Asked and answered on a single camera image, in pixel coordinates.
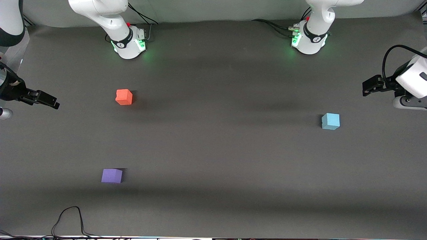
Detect black left base cables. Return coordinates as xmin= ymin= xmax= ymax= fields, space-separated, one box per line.
xmin=252 ymin=7 xmax=313 ymax=38

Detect purple foam block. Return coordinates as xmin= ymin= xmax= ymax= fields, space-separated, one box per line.
xmin=101 ymin=168 xmax=123 ymax=184

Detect black right base cables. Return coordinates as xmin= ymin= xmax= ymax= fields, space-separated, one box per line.
xmin=127 ymin=3 xmax=158 ymax=42

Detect dark grey table mat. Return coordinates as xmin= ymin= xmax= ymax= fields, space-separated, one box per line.
xmin=0 ymin=13 xmax=427 ymax=239

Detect light blue foam block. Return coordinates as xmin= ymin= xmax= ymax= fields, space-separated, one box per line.
xmin=322 ymin=113 xmax=341 ymax=130

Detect black base cables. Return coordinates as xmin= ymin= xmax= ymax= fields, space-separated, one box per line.
xmin=252 ymin=7 xmax=313 ymax=38
xmin=127 ymin=3 xmax=158 ymax=42

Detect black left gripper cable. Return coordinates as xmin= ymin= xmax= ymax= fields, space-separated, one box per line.
xmin=382 ymin=45 xmax=427 ymax=82

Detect orange foam block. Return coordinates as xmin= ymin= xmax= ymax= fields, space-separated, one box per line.
xmin=115 ymin=89 xmax=133 ymax=106

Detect black looped table cable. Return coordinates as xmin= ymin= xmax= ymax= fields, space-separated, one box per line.
xmin=0 ymin=206 xmax=157 ymax=240

